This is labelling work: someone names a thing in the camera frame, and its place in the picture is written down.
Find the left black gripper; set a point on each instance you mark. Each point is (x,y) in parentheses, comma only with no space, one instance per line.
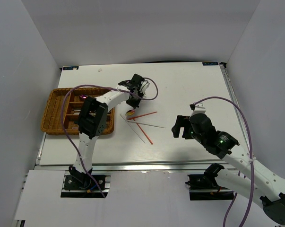
(133,105)

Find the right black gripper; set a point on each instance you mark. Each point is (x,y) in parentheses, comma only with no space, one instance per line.
(181,121)

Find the rainbow spoon ornate handle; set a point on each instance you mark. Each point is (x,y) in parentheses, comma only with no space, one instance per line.
(130,112)

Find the orange chopstick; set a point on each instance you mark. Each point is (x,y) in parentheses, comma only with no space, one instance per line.
(147,137)
(135,117)

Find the rainbow spoon plain handle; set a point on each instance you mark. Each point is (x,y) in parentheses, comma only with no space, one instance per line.
(82,96)

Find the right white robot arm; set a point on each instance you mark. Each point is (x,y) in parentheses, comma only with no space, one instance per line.
(266,187)

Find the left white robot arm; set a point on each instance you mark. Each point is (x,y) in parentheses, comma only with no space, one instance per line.
(92,122)

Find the white chopstick thick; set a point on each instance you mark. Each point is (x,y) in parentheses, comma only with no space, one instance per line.
(143,123)

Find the white chopstick thin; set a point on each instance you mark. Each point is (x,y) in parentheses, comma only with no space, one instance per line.
(131,127)

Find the blue label right corner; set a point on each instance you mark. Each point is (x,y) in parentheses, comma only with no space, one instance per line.
(210,63)

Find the blue label corner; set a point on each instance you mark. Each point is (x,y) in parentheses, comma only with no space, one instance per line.
(70,68)
(210,63)

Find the blue label left corner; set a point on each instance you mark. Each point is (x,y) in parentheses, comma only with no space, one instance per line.
(70,68)

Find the wicker cutlery tray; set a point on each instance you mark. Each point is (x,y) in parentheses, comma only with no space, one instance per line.
(56,112)

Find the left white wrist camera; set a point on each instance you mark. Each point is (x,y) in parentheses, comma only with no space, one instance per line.
(143,88)

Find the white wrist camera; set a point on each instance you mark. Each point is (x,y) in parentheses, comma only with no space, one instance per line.
(197,109)
(143,88)

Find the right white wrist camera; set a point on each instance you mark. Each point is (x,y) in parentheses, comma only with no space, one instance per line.
(197,109)

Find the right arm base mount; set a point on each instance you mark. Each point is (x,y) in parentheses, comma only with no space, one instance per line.
(202,189)

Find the aluminium table rail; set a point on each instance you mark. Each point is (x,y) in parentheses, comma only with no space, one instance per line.
(234,99)

